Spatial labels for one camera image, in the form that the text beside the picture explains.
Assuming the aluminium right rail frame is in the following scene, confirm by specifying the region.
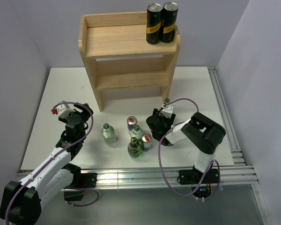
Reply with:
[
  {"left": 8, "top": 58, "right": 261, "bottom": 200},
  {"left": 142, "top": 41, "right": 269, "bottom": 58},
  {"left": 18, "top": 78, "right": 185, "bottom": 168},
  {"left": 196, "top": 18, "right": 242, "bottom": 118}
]
[{"left": 207, "top": 67, "right": 272, "bottom": 225}]

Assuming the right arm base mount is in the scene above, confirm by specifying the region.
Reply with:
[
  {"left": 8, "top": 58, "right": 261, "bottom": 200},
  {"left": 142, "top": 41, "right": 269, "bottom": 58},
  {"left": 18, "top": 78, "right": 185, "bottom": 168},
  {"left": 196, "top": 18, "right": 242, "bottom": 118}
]
[{"left": 177, "top": 166, "right": 220, "bottom": 201}]

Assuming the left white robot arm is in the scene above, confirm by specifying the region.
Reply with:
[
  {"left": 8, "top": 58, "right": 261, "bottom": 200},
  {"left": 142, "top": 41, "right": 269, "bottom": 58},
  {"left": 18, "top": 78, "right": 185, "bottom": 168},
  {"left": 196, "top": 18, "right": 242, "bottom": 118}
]
[{"left": 0, "top": 101, "right": 93, "bottom": 225}]

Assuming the energy drink can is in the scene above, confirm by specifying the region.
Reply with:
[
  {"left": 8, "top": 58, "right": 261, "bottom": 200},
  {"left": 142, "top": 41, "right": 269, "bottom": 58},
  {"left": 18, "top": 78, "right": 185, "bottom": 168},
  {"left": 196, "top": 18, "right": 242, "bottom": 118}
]
[
  {"left": 127, "top": 116, "right": 138, "bottom": 134},
  {"left": 141, "top": 133, "right": 152, "bottom": 152}
]

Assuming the green labelled glass bottle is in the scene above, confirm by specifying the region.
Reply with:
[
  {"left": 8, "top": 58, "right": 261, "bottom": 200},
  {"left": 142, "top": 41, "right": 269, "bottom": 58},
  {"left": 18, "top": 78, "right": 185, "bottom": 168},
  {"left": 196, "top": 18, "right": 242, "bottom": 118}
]
[{"left": 127, "top": 137, "right": 142, "bottom": 158}]

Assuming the aluminium front rail frame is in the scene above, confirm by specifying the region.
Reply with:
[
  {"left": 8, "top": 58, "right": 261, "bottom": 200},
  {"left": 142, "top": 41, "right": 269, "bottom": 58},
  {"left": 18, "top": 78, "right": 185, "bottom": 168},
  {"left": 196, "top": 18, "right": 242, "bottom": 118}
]
[{"left": 15, "top": 164, "right": 259, "bottom": 192}]

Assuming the left black tall can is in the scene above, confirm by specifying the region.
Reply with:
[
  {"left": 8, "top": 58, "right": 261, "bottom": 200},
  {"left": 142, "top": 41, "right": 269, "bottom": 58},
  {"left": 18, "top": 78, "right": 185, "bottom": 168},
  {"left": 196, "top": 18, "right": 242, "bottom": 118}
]
[{"left": 146, "top": 3, "right": 163, "bottom": 45}]

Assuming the right black tall can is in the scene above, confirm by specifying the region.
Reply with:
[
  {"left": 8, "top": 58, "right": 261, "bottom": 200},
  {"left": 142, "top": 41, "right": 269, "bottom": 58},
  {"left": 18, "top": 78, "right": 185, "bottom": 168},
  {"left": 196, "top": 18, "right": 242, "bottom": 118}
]
[{"left": 160, "top": 1, "right": 178, "bottom": 43}]

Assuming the clear bottle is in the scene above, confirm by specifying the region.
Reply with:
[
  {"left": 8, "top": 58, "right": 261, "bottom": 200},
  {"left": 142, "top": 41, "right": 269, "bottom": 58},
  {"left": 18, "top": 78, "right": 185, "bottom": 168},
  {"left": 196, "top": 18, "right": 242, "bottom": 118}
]
[
  {"left": 130, "top": 125, "right": 143, "bottom": 141},
  {"left": 102, "top": 123, "right": 116, "bottom": 144}
]

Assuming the aluminium rail frame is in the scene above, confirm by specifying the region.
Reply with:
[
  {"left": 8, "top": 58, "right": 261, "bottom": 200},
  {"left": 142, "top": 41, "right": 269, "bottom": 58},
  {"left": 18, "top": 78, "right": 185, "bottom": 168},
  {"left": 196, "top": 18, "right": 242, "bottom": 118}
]
[
  {"left": 207, "top": 67, "right": 272, "bottom": 225},
  {"left": 15, "top": 164, "right": 259, "bottom": 192}
]

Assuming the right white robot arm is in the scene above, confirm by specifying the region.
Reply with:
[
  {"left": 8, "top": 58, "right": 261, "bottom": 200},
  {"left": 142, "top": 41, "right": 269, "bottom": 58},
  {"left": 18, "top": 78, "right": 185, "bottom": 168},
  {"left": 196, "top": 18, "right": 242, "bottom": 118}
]
[{"left": 146, "top": 109, "right": 226, "bottom": 183}]

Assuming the black tall can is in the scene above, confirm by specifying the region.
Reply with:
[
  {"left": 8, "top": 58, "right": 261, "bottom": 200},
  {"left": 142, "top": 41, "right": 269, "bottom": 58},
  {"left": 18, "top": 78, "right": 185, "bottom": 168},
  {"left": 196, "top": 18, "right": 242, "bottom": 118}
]
[
  {"left": 160, "top": 1, "right": 178, "bottom": 43},
  {"left": 146, "top": 3, "right": 163, "bottom": 45}
]

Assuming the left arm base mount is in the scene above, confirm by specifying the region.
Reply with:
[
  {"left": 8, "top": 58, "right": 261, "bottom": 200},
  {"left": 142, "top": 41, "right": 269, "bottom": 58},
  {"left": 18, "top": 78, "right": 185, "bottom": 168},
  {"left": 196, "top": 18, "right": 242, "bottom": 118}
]
[{"left": 64, "top": 173, "right": 97, "bottom": 203}]

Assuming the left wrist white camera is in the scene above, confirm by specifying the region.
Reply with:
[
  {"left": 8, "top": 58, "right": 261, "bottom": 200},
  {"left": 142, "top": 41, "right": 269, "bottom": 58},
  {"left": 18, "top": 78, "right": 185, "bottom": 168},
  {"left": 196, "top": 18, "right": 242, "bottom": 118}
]
[{"left": 51, "top": 101, "right": 74, "bottom": 119}]

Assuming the wooden two-tier shelf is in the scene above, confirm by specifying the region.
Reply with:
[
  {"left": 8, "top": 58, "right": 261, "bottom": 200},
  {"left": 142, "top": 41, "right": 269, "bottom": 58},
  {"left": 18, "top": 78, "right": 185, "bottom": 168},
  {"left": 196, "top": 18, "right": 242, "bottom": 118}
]
[{"left": 78, "top": 12, "right": 181, "bottom": 111}]

